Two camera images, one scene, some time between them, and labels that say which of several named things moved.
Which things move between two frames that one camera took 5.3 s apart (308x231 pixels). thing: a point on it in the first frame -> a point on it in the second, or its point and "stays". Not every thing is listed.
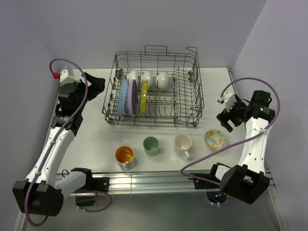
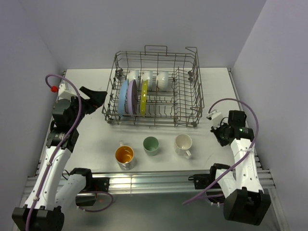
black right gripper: [225, 116] -> [215, 131]
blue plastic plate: [122, 97] stays
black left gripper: [97, 86] -> [96, 99]
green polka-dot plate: [144, 98] stays
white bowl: [162, 81] stays
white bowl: [133, 75] stays
